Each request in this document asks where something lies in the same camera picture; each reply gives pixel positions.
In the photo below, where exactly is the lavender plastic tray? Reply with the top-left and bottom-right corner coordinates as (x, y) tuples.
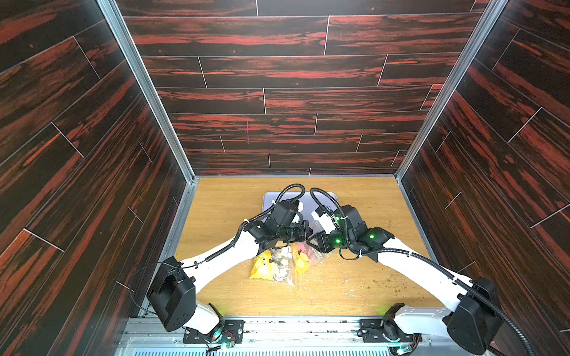
(261, 191), (336, 223)

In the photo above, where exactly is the aluminium corner profile left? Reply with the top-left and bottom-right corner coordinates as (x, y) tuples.
(96, 0), (195, 182)

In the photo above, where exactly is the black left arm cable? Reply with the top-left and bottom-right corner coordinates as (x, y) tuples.
(128, 183), (307, 312)

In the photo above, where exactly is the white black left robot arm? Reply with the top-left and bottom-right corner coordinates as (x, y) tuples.
(146, 199), (311, 335)

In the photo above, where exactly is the ziploc bag with pink cookies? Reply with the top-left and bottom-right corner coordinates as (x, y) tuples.
(289, 242), (326, 277)

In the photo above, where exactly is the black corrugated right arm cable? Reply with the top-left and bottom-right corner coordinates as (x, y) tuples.
(309, 187), (537, 356)

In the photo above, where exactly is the ziploc bag with yellow cookies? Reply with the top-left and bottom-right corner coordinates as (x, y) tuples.
(249, 246), (295, 286)

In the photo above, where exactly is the aluminium corner profile right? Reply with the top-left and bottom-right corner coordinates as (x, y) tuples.
(395, 0), (509, 185)

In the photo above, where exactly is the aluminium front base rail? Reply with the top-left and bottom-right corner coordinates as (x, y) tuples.
(115, 316), (456, 355)

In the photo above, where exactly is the aluminium corner profile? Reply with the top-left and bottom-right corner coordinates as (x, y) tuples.
(96, 0), (195, 182)
(395, 0), (509, 185)

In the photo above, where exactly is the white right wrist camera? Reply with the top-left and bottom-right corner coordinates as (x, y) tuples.
(311, 206), (337, 234)

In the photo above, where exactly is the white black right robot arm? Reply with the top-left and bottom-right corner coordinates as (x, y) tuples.
(312, 206), (503, 355)

